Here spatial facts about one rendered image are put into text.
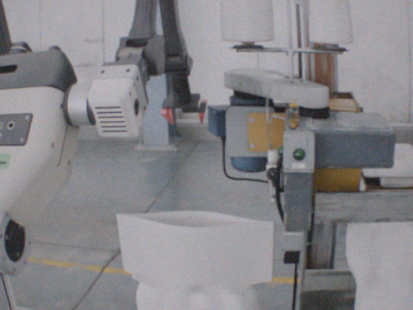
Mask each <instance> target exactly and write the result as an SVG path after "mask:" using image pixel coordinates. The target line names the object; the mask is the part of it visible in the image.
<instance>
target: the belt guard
mask: <svg viewBox="0 0 413 310"><path fill-rule="evenodd" d="M264 75H279V76H280V77H283V75H284V73H281V72H276V71H274V70H273V69H230V70H226V71H224V72H223V80H224V87H225V88H227V89H232V90H236V91H239V92H245V93H249V94H255V95H259V96H263V97H266V98H269V99H273V100H279V101H282V102H286V103H293V101H294V99H298V100H295V102H296V104H297V105H300V106H302V107H305V108H310V109H320V108H324V109H325V108H326V107H328V106H329V96H328V95H329V88H328V87H326V86H324V85H322V84H319V83H314V82H311V81H309V80H303V79H301V78H300V77H298V78H292V81H294V82H289V81H291V78H273V77H267V76H264ZM300 80H303V81H302V82H301V81H300ZM290 98H294V99H290Z"/></svg>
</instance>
